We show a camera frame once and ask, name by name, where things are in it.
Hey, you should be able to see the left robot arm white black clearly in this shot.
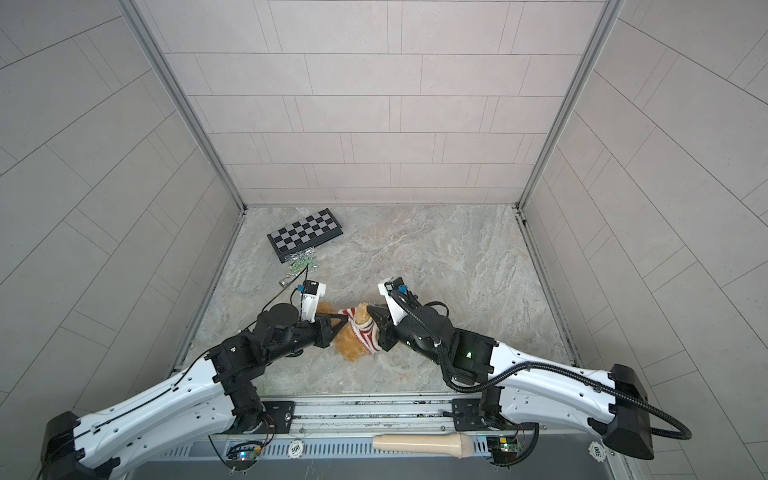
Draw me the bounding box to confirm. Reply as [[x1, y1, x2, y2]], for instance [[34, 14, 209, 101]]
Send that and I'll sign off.
[[38, 303, 343, 479]]

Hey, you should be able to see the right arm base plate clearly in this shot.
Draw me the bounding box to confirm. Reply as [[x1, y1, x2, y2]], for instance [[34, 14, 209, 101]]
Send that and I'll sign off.
[[444, 398, 539, 432]]

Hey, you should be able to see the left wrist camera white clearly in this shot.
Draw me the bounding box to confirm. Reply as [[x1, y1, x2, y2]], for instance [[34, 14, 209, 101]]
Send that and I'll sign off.
[[298, 280, 326, 323]]

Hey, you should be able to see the folded black white chessboard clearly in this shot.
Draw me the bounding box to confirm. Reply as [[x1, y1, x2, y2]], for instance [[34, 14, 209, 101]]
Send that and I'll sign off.
[[267, 209, 343, 263]]

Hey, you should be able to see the aluminium front rail frame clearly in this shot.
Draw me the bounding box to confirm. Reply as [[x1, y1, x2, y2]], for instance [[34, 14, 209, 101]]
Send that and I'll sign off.
[[128, 394, 633, 479]]

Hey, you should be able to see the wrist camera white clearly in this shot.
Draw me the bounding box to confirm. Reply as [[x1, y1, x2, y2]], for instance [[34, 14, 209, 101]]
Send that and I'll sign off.
[[378, 277, 411, 326], [298, 280, 326, 323]]

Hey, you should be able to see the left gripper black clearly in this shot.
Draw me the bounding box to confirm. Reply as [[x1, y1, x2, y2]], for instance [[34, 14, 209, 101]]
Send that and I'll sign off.
[[263, 313, 351, 365]]

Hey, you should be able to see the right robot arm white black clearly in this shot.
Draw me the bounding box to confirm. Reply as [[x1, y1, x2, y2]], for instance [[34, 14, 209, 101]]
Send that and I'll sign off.
[[367, 305, 655, 460]]

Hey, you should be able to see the left aluminium corner post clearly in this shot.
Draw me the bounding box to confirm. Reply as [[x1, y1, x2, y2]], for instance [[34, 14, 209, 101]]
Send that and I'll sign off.
[[116, 0, 247, 214]]

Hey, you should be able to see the right green circuit board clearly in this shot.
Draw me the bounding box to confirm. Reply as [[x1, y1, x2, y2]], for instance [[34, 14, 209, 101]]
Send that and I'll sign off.
[[486, 436, 521, 467]]

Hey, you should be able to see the red white striped sweater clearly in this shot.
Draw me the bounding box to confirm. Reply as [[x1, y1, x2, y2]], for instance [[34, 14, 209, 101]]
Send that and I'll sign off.
[[338, 307, 384, 355]]

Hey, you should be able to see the small green clear bag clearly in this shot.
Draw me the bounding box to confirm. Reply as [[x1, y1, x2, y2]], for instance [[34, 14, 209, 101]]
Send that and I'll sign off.
[[279, 248, 318, 287]]

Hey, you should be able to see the right aluminium corner post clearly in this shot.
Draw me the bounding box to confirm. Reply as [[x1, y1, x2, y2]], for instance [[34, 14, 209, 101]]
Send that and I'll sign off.
[[517, 0, 624, 214]]

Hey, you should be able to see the green circuit board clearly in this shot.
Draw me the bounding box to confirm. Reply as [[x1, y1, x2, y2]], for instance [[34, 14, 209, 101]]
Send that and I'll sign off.
[[486, 436, 521, 467], [226, 441, 264, 471]]

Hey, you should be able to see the left green circuit board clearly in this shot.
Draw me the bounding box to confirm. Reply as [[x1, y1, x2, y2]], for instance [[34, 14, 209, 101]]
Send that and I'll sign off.
[[226, 441, 264, 471]]

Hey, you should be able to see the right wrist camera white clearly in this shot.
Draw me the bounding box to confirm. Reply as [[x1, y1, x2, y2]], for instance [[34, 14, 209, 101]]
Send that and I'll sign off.
[[378, 277, 411, 326]]

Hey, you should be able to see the beige cylindrical handle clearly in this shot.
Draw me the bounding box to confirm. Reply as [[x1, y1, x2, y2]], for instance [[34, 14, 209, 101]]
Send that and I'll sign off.
[[372, 433, 475, 459]]

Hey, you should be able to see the aluminium corner post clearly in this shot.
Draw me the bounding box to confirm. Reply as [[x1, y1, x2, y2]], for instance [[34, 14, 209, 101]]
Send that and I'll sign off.
[[517, 0, 624, 214], [116, 0, 247, 214]]

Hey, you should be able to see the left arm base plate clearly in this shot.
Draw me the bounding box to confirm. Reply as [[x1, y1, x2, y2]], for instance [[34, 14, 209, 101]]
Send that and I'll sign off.
[[226, 400, 296, 435]]

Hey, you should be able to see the black corrugated cable conduit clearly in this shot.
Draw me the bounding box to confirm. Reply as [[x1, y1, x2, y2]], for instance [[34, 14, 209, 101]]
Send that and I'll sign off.
[[386, 281, 694, 442]]

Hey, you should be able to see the brown teddy bear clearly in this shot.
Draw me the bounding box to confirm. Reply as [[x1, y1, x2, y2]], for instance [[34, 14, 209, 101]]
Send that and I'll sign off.
[[316, 299, 385, 363]]

